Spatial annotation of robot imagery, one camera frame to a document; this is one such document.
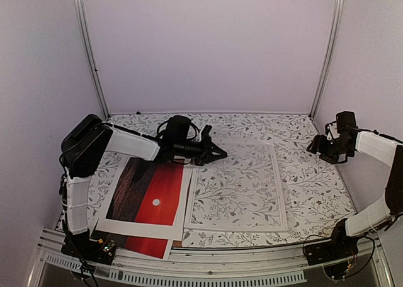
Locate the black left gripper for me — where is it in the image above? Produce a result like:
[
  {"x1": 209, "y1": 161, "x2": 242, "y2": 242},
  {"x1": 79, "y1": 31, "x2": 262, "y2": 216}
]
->
[{"x1": 174, "y1": 135, "x2": 227, "y2": 166}]

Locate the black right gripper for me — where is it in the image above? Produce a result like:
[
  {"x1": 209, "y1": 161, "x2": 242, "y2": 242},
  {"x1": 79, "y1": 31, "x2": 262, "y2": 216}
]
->
[{"x1": 307, "y1": 135, "x2": 352, "y2": 165}]

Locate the clear acrylic sheet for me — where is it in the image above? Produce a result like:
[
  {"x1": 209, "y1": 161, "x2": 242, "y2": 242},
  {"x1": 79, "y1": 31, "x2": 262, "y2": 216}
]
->
[{"x1": 217, "y1": 139, "x2": 288, "y2": 213}]

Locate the white picture frame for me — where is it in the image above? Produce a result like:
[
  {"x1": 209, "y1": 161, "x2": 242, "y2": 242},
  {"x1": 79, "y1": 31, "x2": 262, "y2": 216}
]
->
[{"x1": 184, "y1": 165, "x2": 288, "y2": 232}]

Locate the red sunset photo print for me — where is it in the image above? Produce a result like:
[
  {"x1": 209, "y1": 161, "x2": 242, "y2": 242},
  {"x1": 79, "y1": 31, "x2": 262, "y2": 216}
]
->
[{"x1": 106, "y1": 158, "x2": 184, "y2": 226}]

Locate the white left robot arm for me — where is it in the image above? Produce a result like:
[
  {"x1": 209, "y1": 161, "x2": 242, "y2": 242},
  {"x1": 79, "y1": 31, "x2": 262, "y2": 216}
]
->
[{"x1": 59, "y1": 114, "x2": 227, "y2": 258}]

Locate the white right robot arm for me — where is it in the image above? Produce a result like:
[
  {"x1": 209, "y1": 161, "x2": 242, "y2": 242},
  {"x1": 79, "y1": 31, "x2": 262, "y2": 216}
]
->
[{"x1": 307, "y1": 111, "x2": 402, "y2": 259}]

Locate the floral patterned table mat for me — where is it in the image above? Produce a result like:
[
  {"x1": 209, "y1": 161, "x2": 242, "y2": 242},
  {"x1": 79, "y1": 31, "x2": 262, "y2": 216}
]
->
[{"x1": 102, "y1": 114, "x2": 354, "y2": 248}]

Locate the brown cardboard backing board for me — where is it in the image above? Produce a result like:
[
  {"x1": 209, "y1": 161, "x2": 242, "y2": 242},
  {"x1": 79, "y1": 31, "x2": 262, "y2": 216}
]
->
[{"x1": 91, "y1": 230, "x2": 183, "y2": 248}]

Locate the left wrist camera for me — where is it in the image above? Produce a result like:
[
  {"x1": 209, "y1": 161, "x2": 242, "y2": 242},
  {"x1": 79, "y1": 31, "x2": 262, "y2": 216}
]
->
[{"x1": 201, "y1": 125, "x2": 212, "y2": 138}]

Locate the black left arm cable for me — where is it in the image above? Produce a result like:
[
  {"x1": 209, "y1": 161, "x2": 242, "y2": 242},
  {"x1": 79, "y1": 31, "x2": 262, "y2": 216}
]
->
[{"x1": 156, "y1": 120, "x2": 202, "y2": 143}]

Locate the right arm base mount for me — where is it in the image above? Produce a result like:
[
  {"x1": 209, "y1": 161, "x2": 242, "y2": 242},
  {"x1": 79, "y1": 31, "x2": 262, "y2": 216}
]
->
[{"x1": 302, "y1": 237, "x2": 359, "y2": 281}]

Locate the front aluminium rail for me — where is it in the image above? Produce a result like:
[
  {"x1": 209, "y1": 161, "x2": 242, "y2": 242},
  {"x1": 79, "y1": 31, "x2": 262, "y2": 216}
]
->
[{"x1": 30, "y1": 228, "x2": 394, "y2": 286}]

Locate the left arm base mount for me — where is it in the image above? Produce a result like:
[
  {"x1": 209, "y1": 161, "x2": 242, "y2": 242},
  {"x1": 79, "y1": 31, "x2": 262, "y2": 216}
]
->
[{"x1": 61, "y1": 235, "x2": 116, "y2": 265}]

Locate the right aluminium corner post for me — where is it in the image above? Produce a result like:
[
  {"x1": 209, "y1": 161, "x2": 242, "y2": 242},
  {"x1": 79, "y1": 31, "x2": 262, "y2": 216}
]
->
[{"x1": 309, "y1": 0, "x2": 344, "y2": 120}]

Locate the aluminium corner post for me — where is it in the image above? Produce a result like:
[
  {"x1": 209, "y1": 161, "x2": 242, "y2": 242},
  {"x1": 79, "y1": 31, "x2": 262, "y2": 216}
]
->
[
  {"x1": 309, "y1": 0, "x2": 344, "y2": 120},
  {"x1": 73, "y1": 0, "x2": 110, "y2": 118}
]

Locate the left aluminium corner post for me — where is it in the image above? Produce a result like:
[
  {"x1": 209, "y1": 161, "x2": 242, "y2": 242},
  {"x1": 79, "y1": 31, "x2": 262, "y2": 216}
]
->
[{"x1": 73, "y1": 0, "x2": 110, "y2": 118}]

